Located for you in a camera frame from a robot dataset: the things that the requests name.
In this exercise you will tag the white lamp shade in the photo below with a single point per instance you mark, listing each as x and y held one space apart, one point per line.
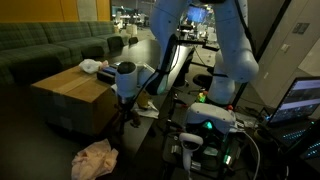
131 29

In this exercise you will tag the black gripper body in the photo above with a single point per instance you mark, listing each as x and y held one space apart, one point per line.
124 105

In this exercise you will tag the white bluish cloth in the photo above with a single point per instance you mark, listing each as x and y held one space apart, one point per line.
150 110

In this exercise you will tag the open laptop bright screen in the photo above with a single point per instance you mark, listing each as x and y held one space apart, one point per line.
300 100

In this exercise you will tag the blue knitted cloth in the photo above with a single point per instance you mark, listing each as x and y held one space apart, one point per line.
109 70

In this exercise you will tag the green plaid sofa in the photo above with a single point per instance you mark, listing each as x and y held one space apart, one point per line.
33 43

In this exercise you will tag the blue lit background monitor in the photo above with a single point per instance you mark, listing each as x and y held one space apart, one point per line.
196 14

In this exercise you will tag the black electronics box green light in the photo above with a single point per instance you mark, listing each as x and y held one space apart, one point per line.
213 156

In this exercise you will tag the white VR controller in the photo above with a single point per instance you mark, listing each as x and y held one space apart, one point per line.
188 146

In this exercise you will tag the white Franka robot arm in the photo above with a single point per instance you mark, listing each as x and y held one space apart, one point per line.
233 60

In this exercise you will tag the white VR headset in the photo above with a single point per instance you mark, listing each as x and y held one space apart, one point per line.
210 115

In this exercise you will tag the white wall switch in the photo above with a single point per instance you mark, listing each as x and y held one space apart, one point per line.
285 47

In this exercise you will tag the small yellow green item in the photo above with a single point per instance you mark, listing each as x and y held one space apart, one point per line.
201 97

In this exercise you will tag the black office stool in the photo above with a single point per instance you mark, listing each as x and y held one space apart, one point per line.
201 81

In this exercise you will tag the grey wall sign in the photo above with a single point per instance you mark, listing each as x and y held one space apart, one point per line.
301 27

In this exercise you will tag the large cardboard box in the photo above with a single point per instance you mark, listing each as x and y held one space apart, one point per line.
76 100

